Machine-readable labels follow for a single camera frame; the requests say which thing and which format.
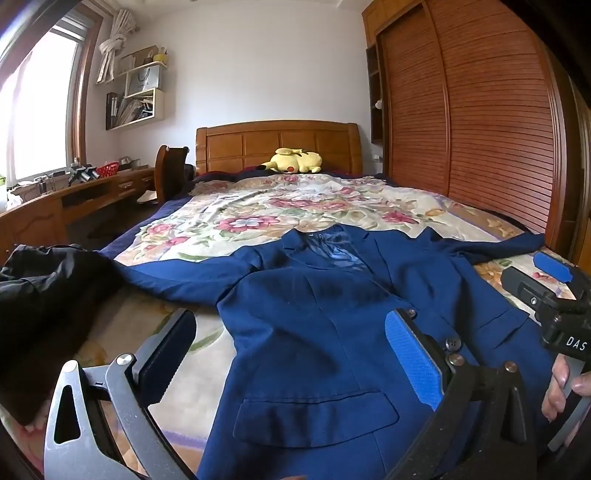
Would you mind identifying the black device on desk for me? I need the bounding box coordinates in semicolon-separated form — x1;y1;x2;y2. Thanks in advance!
68;165;100;186

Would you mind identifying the red basket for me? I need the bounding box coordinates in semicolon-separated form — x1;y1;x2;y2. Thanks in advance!
96;162;119;178

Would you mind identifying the wooden bed headboard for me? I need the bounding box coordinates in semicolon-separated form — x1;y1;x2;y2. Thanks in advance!
195;120;363;176

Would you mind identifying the yellow pikachu plush toy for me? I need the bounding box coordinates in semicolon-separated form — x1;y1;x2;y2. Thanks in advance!
256;147;322;174

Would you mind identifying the floral bed blanket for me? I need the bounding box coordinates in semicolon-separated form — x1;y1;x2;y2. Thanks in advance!
0;173;578;476

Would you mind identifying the white wall shelf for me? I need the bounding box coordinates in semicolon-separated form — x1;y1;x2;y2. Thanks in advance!
105;45;168;131

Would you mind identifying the navy blue suit jacket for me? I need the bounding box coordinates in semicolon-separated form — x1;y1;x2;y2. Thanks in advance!
119;225;553;479

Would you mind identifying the black garment pile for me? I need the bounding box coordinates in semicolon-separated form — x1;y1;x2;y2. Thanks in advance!
1;245;123;425

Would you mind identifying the wooden louvered wardrobe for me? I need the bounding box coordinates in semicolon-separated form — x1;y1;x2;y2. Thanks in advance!
363;1;589;259

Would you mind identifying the wooden chair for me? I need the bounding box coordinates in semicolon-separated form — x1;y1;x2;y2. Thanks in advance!
154;145;189;205

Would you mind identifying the wooden desk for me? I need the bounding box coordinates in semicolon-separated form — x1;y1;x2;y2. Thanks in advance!
1;167;154;261

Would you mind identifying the person right hand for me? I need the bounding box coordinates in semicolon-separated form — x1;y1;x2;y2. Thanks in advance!
541;354;591;422

